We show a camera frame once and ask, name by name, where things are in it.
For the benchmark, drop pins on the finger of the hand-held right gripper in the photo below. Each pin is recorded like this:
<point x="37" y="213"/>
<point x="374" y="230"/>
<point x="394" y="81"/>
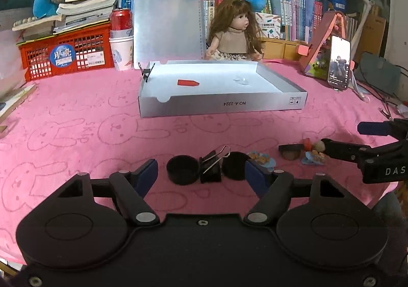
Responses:
<point x="344" y="149"/>
<point x="373" y="128"/>

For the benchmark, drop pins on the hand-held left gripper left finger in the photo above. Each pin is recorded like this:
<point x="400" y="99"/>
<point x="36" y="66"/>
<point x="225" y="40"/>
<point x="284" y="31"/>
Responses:
<point x="147" y="175"/>

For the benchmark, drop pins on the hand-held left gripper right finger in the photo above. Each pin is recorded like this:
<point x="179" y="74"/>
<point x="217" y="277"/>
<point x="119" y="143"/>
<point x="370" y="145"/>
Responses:
<point x="255" y="176"/>

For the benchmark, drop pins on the blue toothed hair clip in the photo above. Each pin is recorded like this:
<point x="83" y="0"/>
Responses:
<point x="259" y="159"/>

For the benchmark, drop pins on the black round cap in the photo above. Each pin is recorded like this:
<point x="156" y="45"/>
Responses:
<point x="183" y="173"/>
<point x="234" y="169"/>

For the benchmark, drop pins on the small brown round object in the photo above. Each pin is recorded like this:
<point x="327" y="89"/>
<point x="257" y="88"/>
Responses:
<point x="318" y="146"/>

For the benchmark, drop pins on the light blue hair clip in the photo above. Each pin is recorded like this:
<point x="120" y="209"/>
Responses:
<point x="314" y="158"/>

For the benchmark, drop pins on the small orange red piece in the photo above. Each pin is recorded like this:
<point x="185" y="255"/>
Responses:
<point x="307" y="144"/>

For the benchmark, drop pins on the black and brown hair clip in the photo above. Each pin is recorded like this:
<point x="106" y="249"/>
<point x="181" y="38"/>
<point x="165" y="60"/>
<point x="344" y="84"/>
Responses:
<point x="290" y="153"/>

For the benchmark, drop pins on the black binder clip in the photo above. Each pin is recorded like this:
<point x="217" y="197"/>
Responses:
<point x="211" y="172"/>
<point x="146" y="74"/>

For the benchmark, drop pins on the white cardboard box tray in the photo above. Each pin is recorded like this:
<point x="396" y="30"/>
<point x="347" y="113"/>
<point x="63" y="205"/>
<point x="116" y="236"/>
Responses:
<point x="220" y="91"/>

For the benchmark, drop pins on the dark grey cloth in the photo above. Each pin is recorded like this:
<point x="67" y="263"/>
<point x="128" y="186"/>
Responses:
<point x="387" y="216"/>

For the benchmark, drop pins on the dark grey flat object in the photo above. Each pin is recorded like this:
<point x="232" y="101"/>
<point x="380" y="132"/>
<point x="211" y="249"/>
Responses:
<point x="377" y="73"/>

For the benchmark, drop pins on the smartphone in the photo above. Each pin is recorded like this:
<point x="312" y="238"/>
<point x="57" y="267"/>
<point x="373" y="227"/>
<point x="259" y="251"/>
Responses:
<point x="339" y="62"/>

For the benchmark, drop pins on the pink rabbit-pattern blanket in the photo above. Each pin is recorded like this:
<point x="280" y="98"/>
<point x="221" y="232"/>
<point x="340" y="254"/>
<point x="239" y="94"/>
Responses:
<point x="79" y="134"/>

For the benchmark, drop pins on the brown cardboard sheet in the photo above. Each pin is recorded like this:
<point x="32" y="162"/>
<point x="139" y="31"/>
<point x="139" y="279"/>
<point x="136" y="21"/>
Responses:
<point x="374" y="35"/>

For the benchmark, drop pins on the small clear plastic piece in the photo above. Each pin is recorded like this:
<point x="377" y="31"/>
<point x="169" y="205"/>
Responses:
<point x="240" y="80"/>

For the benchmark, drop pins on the pink phone stand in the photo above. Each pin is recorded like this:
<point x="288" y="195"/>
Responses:
<point x="320" y="38"/>

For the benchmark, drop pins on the white plastic tube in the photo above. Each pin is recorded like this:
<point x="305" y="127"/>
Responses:
<point x="363" y="22"/>

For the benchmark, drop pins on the wooden drawer box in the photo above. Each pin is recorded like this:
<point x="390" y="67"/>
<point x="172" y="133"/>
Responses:
<point x="280" y="49"/>

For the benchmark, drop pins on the white paper cup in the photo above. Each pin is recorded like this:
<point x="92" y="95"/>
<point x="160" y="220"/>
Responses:
<point x="122" y="52"/>

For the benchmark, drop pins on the row of upright books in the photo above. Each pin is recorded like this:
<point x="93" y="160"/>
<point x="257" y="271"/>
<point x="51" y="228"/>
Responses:
<point x="296" y="16"/>

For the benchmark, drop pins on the red plastic crate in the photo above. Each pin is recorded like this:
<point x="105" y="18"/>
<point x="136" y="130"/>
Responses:
<point x="83" y="51"/>

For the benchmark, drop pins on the brown-haired doll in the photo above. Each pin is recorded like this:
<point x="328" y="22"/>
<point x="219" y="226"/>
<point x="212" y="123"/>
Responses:
<point x="234" y="35"/>

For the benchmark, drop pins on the colourful patterned box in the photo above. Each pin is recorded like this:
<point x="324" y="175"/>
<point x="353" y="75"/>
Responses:
<point x="269" y="26"/>

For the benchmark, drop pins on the flat books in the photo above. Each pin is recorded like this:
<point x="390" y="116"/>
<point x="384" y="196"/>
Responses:
<point x="14" y="99"/>

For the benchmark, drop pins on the translucent clipboard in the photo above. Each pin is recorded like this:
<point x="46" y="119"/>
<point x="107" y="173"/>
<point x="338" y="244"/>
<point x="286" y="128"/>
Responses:
<point x="167" y="22"/>

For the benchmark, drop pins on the red soda can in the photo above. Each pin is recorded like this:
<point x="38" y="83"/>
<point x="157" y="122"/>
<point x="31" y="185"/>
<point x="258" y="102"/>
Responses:
<point x="121" y="20"/>

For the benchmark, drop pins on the stack of worn books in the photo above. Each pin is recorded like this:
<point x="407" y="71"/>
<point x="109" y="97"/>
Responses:
<point x="86" y="0"/>

